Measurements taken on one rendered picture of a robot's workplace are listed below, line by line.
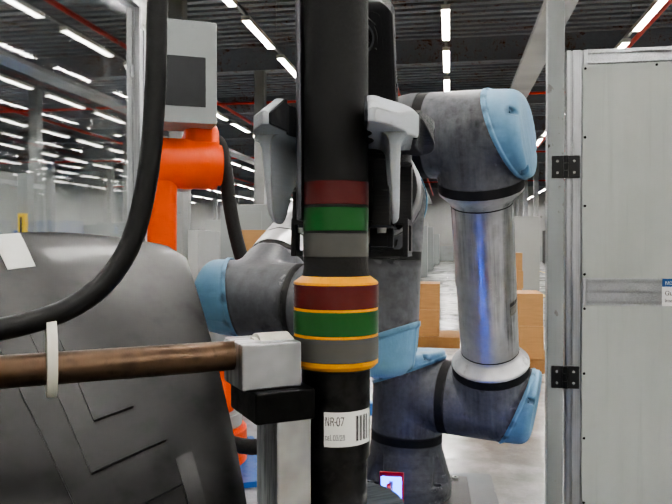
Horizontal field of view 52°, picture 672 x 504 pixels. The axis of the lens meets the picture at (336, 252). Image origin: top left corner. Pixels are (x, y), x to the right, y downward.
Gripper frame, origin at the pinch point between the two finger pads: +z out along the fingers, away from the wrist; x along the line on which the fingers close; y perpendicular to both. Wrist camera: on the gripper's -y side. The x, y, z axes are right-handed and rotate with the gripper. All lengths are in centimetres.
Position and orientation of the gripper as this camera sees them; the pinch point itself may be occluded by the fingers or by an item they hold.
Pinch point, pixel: (322, 105)
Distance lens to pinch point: 33.1
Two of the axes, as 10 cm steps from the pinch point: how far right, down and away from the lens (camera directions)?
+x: -9.9, 0.0, 1.6
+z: -1.6, 0.0, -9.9
